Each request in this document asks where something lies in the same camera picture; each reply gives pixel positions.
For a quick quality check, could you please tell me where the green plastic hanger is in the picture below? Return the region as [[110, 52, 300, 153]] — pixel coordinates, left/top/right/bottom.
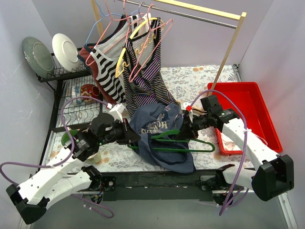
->
[[126, 128, 216, 153]]

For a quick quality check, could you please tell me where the navy blue tank top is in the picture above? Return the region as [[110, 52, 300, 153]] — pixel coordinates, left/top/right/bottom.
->
[[130, 103, 195, 174]]

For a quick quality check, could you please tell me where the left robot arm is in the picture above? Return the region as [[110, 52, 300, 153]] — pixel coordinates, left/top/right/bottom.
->
[[6, 113, 141, 225]]

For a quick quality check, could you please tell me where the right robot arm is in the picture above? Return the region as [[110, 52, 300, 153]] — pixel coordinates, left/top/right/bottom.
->
[[176, 95, 294, 201]]

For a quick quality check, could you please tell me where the purple striped tank top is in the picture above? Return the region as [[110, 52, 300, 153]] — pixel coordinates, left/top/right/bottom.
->
[[122, 18, 179, 117]]

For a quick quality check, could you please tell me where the black white striped tank top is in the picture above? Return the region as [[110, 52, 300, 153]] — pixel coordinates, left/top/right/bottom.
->
[[90, 14, 151, 104]]

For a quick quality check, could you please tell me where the maroon tank top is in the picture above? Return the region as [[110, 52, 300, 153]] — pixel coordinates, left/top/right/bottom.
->
[[78, 15, 126, 103]]

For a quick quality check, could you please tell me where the yellow plastic hanger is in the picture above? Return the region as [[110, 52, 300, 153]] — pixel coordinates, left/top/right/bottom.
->
[[115, 16, 158, 79]]

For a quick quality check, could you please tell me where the floral table cloth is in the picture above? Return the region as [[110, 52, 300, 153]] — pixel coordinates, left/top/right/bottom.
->
[[46, 64, 253, 174]]

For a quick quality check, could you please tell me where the white pink cloth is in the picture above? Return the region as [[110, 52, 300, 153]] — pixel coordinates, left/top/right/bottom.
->
[[221, 133, 241, 151]]

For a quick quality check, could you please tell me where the red floral bowl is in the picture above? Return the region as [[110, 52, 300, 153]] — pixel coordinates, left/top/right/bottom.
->
[[80, 84, 100, 99]]

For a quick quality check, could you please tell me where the green interior mug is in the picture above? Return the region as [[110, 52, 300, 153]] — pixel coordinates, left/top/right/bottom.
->
[[61, 129, 78, 146]]

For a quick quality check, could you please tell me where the red plastic bin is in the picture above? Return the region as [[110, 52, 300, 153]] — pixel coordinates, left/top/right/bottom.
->
[[213, 82, 283, 156]]

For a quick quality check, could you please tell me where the blue white ceramic cup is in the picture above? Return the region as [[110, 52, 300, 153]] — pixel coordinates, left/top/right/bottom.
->
[[71, 85, 82, 105]]

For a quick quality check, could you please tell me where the white ceramic plate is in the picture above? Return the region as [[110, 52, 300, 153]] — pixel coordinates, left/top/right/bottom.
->
[[52, 33, 80, 72]]

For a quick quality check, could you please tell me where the grey green ceramic plate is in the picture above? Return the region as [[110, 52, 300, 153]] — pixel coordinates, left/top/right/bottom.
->
[[22, 37, 55, 79]]

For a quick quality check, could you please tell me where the wooden clothes rack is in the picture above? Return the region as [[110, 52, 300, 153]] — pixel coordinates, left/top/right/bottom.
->
[[90, 0, 247, 113]]

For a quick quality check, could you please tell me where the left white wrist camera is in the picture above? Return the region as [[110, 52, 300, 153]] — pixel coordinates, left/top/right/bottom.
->
[[106, 103, 128, 121]]

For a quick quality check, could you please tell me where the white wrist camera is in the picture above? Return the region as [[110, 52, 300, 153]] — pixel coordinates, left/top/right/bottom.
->
[[180, 102, 193, 116], [106, 103, 128, 121]]

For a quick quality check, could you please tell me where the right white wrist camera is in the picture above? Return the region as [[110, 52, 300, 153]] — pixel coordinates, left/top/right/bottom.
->
[[180, 102, 193, 116]]

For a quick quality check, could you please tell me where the black wire dish rack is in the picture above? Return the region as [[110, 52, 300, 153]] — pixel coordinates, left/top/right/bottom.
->
[[37, 53, 105, 133]]

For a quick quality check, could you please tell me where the pink wire hanger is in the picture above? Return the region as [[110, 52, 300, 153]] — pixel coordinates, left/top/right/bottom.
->
[[85, 0, 134, 66]]

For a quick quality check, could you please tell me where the blue wire hanger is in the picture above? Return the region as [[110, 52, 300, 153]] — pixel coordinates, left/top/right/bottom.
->
[[85, 0, 107, 45]]

